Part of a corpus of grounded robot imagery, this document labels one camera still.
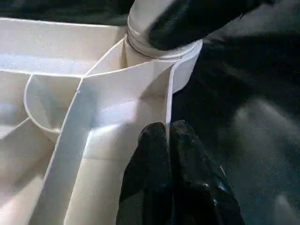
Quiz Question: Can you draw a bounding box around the white plastic table top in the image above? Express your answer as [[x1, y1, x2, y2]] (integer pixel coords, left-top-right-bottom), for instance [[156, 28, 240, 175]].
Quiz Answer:
[[0, 17, 204, 225]]

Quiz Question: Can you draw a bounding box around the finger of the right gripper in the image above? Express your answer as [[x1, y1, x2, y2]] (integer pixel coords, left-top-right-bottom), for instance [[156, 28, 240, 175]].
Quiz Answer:
[[148, 0, 278, 52]]

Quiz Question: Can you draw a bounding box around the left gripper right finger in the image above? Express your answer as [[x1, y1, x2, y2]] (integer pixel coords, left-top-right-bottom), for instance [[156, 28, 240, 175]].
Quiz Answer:
[[169, 119, 244, 225]]

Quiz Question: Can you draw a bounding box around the white plastic table leg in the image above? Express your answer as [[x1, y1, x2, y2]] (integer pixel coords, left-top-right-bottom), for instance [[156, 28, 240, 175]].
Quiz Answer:
[[127, 0, 180, 57]]

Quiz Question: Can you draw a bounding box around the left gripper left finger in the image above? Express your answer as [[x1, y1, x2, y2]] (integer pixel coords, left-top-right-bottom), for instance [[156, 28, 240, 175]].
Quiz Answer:
[[119, 121, 175, 225]]

